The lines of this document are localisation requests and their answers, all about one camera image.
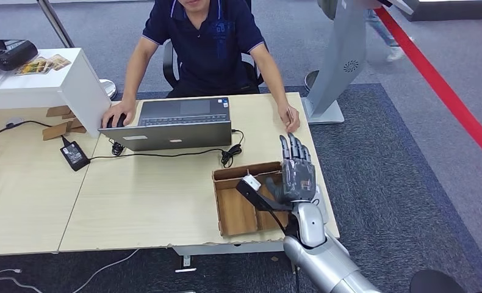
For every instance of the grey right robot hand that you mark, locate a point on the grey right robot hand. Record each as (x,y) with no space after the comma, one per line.
(299,178)

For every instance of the person's left hand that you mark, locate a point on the person's left hand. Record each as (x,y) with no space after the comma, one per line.
(289,117)

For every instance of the person's right hand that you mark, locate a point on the person's right hand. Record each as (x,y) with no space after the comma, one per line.
(121,110)

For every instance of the black computer mouse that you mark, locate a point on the black computer mouse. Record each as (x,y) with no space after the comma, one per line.
(112,121)

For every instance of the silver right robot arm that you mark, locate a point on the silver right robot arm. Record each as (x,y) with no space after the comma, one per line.
(326,263)

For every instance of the person's right forearm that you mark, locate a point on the person's right forearm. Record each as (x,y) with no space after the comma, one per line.
(130,85)

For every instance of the person's left forearm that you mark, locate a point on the person's left forearm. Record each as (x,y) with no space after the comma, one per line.
(275,83)

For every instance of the clear plastic right hand cover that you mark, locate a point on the clear plastic right hand cover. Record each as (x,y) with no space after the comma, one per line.
(299,176)

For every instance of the person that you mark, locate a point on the person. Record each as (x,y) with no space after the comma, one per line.
(208,52)
(382,30)

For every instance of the round metal stanchion base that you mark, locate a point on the round metal stanchion base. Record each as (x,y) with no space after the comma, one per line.
(109,87)
(310,80)

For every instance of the brown cardboard piece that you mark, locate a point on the brown cardboard piece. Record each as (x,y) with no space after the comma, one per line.
(77,125)
(58,111)
(55,131)

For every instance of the white counter box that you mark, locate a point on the white counter box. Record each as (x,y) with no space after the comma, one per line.
(75,89)

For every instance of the grey laptop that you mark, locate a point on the grey laptop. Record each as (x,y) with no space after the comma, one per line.
(172,137)

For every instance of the black office chair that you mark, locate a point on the black office chair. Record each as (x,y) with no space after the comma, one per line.
(169,64)

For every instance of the black power adapter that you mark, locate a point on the black power adapter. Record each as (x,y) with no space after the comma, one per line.
(74,156)

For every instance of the wooden divided organiser box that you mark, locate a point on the wooden divided organiser box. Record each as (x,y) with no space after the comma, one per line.
(233,210)

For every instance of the grey kiosk stand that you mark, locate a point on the grey kiosk stand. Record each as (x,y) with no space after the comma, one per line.
(340,60)

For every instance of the light wood desk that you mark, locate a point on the light wood desk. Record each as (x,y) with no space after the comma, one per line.
(22,202)
(152,194)

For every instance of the printed picture cards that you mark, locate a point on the printed picture cards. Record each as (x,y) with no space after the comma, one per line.
(42,64)

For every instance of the dark blue carpet mat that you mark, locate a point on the dark blue carpet mat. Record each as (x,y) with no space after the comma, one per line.
(386,226)

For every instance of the metal stanchion pole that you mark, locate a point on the metal stanchion pole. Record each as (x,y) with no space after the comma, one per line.
(55,22)

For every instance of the black payment terminal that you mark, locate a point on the black payment terminal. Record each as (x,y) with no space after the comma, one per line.
(14,53)

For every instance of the red floor tape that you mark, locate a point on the red floor tape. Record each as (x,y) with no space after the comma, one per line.
(439,87)

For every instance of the black round object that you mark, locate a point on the black round object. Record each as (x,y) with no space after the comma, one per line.
(435,283)

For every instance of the dark display platform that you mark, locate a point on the dark display platform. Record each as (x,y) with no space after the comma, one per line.
(451,14)

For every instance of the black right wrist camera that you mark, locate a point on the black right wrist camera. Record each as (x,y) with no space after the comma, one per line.
(257,198)

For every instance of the white desk leg bracket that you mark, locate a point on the white desk leg bracket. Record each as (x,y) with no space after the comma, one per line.
(186,262)

